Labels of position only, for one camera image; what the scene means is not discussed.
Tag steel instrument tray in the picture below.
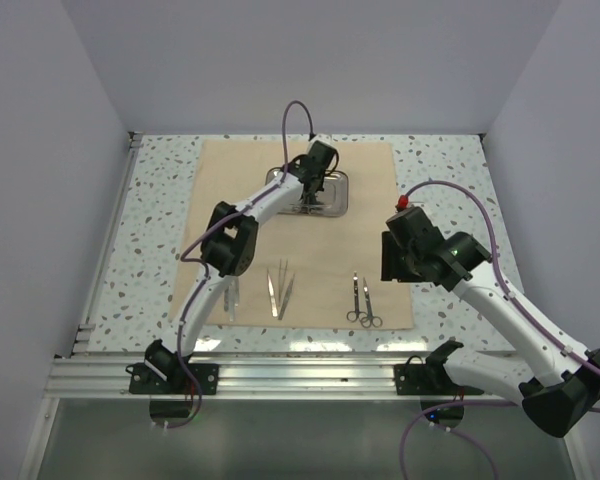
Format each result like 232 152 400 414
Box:
253 171 349 218

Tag beige cloth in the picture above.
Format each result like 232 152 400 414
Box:
183 140 414 330

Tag steel surgical scissors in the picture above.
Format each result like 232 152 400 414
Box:
346 272 365 323

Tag crossing steel tweezers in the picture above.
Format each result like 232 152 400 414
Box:
277 276 295 321

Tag straight steel tweezers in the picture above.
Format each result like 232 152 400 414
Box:
266 269 279 319

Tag ribbed scalpel handle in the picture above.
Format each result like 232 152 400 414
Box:
227 286 236 322

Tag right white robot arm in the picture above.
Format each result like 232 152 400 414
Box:
381 206 600 438

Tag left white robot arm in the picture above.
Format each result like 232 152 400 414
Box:
144 139 339 393

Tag steel forceps with rings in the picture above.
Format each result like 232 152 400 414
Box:
291 201 326 215

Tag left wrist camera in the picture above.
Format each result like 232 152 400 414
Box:
312 134 332 145

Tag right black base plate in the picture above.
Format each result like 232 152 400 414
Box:
393 350 484 396

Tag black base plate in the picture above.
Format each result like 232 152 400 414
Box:
125 340 220 395
393 350 484 396

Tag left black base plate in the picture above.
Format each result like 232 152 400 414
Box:
125 340 220 395

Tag aluminium front rail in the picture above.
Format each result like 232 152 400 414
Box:
43 352 504 401

